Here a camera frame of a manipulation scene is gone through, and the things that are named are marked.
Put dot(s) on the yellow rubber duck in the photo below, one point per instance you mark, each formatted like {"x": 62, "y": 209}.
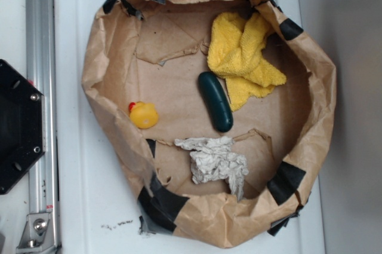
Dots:
{"x": 143, "y": 115}

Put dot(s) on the dark green plastic cucumber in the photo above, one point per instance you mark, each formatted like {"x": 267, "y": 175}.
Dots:
{"x": 216, "y": 102}

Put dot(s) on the crumpled white paper tissue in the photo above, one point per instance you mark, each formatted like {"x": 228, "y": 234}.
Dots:
{"x": 212, "y": 159}

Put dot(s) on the yellow terry cloth towel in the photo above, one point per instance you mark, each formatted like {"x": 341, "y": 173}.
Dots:
{"x": 236, "y": 55}

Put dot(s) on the white tray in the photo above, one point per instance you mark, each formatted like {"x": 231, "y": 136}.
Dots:
{"x": 98, "y": 212}

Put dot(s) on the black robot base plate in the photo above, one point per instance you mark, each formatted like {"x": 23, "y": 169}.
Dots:
{"x": 22, "y": 129}

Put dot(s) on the aluminium extrusion rail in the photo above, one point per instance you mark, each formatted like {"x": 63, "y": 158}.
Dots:
{"x": 41, "y": 69}

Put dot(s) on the metal corner bracket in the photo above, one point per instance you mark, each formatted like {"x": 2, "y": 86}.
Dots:
{"x": 38, "y": 234}

